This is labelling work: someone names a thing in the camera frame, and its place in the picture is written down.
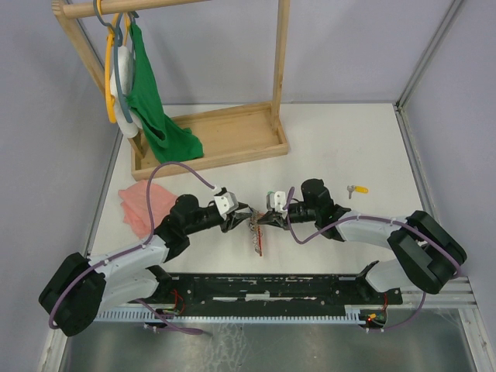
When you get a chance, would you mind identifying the keyring bunch with coloured tags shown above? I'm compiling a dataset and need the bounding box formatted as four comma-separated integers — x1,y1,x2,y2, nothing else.
249,208,263,257

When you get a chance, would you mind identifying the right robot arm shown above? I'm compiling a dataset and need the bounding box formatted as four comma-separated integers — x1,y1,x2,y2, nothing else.
257,178,467,303

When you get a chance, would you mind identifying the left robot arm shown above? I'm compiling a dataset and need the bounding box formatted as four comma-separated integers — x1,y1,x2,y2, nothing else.
39,191,251,336

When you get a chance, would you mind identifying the yellow tag key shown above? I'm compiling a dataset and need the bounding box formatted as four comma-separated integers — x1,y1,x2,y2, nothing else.
346,185,369,199

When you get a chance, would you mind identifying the wooden rack base tray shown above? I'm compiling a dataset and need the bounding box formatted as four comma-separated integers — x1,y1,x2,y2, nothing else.
130,102,290,182

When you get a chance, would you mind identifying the pink cloth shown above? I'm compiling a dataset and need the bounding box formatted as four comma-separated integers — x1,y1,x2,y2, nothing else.
118,180,177,239

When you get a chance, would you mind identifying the green cloth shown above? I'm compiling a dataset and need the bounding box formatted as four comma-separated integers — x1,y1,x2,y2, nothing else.
127,24,204,163

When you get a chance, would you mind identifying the white cloth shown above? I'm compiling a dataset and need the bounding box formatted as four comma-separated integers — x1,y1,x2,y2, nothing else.
109,46,143,139

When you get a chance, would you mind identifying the grey hanger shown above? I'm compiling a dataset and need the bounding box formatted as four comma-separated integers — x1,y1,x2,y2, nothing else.
92,1,139,137

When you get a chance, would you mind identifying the yellow hanger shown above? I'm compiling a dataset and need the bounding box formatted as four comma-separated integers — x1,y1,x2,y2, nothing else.
96,0,133,125

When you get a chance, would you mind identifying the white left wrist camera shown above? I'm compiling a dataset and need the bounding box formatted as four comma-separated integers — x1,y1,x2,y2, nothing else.
214,188,239,215

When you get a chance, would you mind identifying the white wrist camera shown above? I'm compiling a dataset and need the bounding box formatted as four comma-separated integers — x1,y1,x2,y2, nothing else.
214,188,239,215
266,191,288,213

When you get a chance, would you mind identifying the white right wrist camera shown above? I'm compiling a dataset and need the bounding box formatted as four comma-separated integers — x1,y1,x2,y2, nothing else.
266,191,288,213

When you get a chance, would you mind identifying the white cable duct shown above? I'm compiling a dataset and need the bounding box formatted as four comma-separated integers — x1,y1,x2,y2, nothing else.
95,305,366,326

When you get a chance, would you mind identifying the aluminium rail frame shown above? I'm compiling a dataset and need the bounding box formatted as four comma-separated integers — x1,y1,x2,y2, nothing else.
36,0,485,372

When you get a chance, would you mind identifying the wooden clothes rack frame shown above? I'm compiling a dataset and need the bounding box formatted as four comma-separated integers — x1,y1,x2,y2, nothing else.
52,1,290,180

